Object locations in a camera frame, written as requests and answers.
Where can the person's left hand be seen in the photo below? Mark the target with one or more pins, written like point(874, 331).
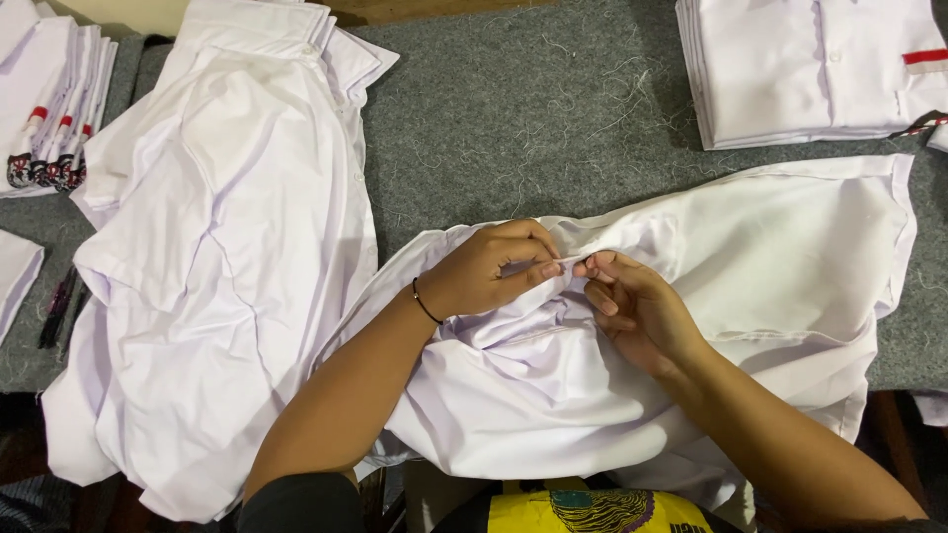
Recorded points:
point(474, 270)

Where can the person's right hand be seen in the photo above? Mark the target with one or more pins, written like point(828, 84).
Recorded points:
point(652, 318)

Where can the white shirt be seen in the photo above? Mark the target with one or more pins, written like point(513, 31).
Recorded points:
point(748, 259)

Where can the thin black wrist band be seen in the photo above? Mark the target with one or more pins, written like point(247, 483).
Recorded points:
point(423, 303)

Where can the grey felt mat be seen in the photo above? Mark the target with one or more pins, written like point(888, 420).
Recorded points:
point(518, 118)

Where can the yellow printed garment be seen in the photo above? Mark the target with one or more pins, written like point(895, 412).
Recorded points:
point(563, 511)

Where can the scattered white thread scraps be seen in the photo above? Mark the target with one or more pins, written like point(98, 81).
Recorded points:
point(643, 76)

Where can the pile of unfolded white shirts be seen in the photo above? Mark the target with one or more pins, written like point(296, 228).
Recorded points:
point(222, 222)

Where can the brown wooden table leg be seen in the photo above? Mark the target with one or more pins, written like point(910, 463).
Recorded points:
point(892, 437)

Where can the stack of folded white shirts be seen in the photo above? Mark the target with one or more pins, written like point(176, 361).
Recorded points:
point(800, 74)
point(41, 96)

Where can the black sleeve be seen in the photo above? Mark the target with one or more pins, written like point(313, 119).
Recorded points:
point(304, 507)

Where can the white fabric piece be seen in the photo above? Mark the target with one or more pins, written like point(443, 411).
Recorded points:
point(15, 274)
point(933, 408)

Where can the bunch of black pens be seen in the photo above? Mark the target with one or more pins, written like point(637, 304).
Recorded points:
point(59, 311)

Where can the grey striped cloth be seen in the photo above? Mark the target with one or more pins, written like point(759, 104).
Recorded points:
point(29, 507)

